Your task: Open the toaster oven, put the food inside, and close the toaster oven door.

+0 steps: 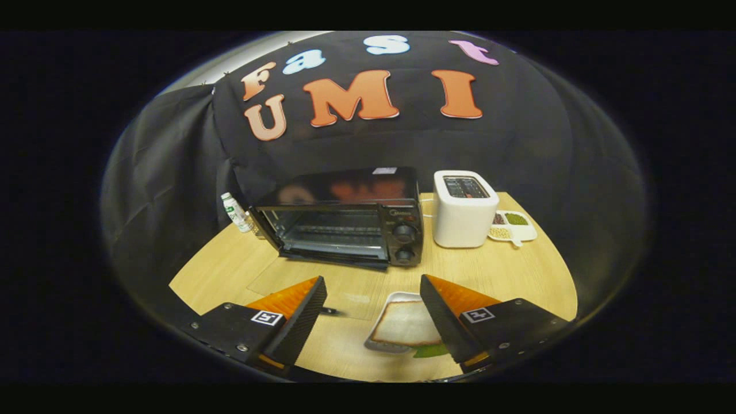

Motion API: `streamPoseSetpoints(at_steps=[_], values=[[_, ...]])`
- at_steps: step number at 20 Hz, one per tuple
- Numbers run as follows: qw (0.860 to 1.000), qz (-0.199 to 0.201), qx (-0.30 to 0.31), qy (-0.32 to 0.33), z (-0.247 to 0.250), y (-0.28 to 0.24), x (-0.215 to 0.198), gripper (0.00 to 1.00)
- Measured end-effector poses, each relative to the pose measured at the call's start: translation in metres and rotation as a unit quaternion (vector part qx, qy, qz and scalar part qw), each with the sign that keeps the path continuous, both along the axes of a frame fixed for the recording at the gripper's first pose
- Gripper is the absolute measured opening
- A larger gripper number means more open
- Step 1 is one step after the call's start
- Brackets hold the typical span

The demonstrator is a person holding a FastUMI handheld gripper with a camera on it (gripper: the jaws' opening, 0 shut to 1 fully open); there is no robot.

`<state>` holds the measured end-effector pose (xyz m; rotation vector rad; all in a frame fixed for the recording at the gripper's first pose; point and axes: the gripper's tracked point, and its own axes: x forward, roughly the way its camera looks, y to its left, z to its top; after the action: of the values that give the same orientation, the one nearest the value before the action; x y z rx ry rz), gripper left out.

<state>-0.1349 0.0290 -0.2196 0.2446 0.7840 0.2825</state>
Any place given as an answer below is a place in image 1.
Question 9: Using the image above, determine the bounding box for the white slotted tray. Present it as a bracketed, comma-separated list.
[363, 291, 444, 355]

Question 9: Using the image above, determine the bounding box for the white toaster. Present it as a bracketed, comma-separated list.
[432, 170, 500, 250]

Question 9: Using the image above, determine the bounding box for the white divided dish of beans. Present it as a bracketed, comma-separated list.
[487, 209, 539, 248]

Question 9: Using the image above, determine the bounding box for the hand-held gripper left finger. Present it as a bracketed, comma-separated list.
[183, 275, 328, 377]

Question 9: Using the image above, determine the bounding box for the black toaster oven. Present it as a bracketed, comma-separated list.
[247, 166, 425, 320]

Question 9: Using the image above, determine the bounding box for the toast sandwich with lettuce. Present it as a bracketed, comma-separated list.
[371, 298, 450, 359]

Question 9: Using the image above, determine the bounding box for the white bottle with green label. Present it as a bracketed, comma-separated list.
[220, 191, 254, 234]

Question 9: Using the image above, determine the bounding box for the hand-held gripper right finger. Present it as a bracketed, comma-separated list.
[420, 274, 574, 374]

